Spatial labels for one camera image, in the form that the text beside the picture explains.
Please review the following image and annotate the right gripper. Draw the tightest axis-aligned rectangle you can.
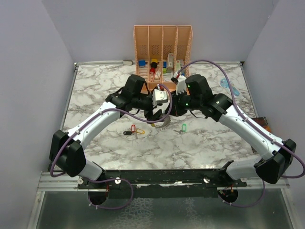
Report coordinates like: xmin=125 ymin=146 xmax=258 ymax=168
xmin=165 ymin=88 xmax=202 ymax=117

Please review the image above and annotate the metal keyring with yellow grip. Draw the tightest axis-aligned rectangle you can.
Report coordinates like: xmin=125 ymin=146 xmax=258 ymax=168
xmin=150 ymin=116 xmax=171 ymax=130

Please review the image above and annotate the green key tag with key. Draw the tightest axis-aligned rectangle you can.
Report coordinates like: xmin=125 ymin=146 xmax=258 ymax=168
xmin=174 ymin=124 xmax=187 ymax=134

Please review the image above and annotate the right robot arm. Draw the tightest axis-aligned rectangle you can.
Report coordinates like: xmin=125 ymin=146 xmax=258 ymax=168
xmin=171 ymin=74 xmax=296 ymax=187

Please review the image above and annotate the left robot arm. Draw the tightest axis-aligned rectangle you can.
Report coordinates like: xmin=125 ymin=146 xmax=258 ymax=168
xmin=50 ymin=74 xmax=172 ymax=188

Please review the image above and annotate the yellow key tag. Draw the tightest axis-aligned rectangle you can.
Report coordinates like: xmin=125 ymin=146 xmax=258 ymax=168
xmin=135 ymin=129 xmax=145 ymax=135

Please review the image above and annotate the red key tag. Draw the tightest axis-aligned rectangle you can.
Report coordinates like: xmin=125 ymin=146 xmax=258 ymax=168
xmin=131 ymin=125 xmax=136 ymax=133

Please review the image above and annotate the black key tag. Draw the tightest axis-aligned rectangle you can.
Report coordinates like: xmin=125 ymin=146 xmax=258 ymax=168
xmin=123 ymin=131 xmax=133 ymax=135

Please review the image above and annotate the white red box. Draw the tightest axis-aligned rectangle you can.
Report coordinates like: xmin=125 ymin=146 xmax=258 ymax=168
xmin=175 ymin=59 xmax=185 ymax=76

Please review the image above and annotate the blue toothbrush package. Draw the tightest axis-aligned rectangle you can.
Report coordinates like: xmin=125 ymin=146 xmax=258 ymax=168
xmin=219 ymin=78 xmax=241 ymax=98

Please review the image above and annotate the tall grey box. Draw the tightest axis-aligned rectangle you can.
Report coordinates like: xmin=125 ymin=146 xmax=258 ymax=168
xmin=166 ymin=53 xmax=174 ymax=73

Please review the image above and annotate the blue block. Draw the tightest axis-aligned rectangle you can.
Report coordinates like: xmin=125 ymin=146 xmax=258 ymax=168
xmin=138 ymin=60 xmax=147 ymax=68

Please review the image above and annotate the peach desk organizer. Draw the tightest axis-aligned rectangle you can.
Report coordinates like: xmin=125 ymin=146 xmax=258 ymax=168
xmin=133 ymin=25 xmax=193 ymax=93

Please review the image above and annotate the paperback book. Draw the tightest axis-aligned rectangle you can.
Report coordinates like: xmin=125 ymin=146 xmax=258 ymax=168
xmin=252 ymin=117 xmax=271 ymax=132

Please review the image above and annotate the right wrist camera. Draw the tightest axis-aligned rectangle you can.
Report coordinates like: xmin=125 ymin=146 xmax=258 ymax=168
xmin=171 ymin=72 xmax=187 ymax=95

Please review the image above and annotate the white adapter at wall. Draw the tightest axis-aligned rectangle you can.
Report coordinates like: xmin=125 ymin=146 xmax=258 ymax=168
xmin=122 ymin=60 xmax=134 ymax=66

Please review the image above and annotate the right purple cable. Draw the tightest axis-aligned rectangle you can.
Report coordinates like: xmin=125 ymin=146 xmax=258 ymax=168
xmin=176 ymin=60 xmax=305 ymax=208

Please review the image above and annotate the purple cable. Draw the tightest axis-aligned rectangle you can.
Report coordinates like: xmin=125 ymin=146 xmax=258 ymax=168
xmin=176 ymin=60 xmax=305 ymax=208
xmin=49 ymin=83 xmax=173 ymax=210

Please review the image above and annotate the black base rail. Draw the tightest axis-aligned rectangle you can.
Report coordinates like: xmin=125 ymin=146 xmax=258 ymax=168
xmin=78 ymin=168 xmax=246 ymax=199

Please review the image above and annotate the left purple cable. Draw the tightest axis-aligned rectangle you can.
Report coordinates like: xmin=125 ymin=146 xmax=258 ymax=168
xmin=49 ymin=83 xmax=173 ymax=210

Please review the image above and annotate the aluminium frame bar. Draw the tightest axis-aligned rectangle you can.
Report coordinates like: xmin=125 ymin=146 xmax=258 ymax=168
xmin=37 ymin=172 xmax=80 ymax=192

